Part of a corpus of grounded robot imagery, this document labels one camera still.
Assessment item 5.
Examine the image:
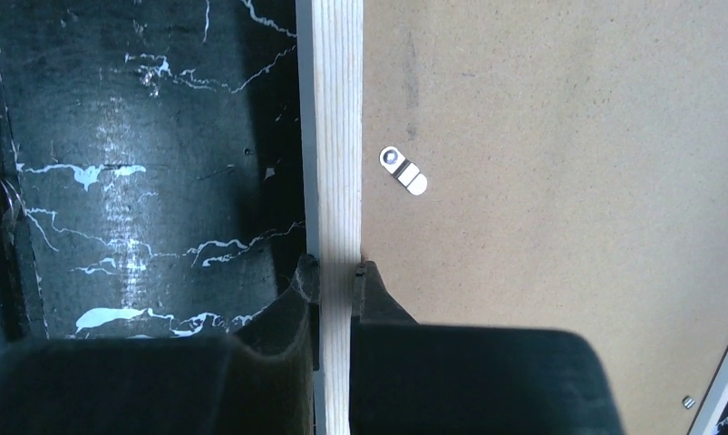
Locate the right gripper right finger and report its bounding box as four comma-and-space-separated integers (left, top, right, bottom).
350, 261, 623, 434

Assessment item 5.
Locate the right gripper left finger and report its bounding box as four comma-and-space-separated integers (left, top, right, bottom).
0, 255, 319, 434

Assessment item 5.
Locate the white wooden photo frame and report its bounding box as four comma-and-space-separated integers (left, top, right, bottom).
295, 0, 728, 435

